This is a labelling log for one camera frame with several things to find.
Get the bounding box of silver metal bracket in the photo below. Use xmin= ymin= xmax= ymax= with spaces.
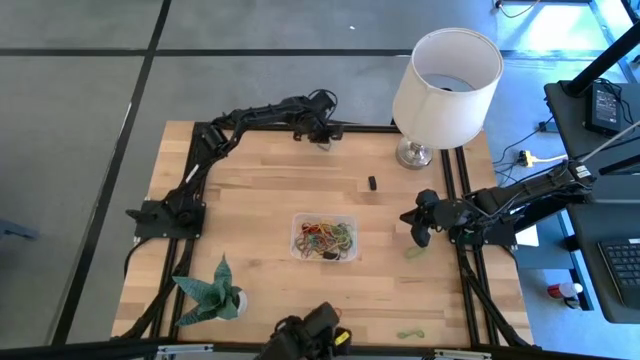
xmin=157 ymin=343 xmax=215 ymax=357
xmin=432 ymin=348 xmax=494 ymax=360

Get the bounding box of white shade silver table lamp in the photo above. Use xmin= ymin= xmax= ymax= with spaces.
xmin=391 ymin=27 xmax=505 ymax=171

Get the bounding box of black side desk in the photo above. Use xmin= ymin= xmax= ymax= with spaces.
xmin=543 ymin=79 xmax=640 ymax=325

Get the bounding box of wide green rubber band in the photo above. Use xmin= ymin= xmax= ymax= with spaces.
xmin=294 ymin=234 xmax=321 ymax=254

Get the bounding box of white cable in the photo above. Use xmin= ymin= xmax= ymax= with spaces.
xmin=579 ymin=119 xmax=640 ymax=164

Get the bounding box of clear plastic bin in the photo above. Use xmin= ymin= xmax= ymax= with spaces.
xmin=290 ymin=212 xmax=360 ymax=263

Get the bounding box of grey floor object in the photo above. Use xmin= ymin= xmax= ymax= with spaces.
xmin=0 ymin=218 xmax=41 ymax=242

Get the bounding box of green plant in white pot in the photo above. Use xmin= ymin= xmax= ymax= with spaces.
xmin=171 ymin=253 xmax=249 ymax=327

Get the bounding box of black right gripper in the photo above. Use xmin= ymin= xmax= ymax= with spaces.
xmin=399 ymin=188 xmax=474 ymax=249

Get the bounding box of yellow power plug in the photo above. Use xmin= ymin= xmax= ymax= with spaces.
xmin=517 ymin=149 xmax=571 ymax=169

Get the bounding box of black keyboard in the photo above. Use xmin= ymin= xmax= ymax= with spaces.
xmin=597 ymin=238 xmax=640 ymax=309

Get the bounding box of black electronic box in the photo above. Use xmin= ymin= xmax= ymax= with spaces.
xmin=584 ymin=81 xmax=625 ymax=137

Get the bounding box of black pole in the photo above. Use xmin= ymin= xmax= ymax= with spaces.
xmin=562 ymin=22 xmax=640 ymax=99

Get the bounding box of black device with yellow label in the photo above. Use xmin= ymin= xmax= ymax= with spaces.
xmin=253 ymin=301 xmax=353 ymax=360

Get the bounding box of red and white bottle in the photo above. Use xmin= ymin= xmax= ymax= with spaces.
xmin=546 ymin=281 xmax=585 ymax=301

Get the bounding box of teal rubber band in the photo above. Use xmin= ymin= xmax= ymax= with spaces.
xmin=332 ymin=222 xmax=354 ymax=249

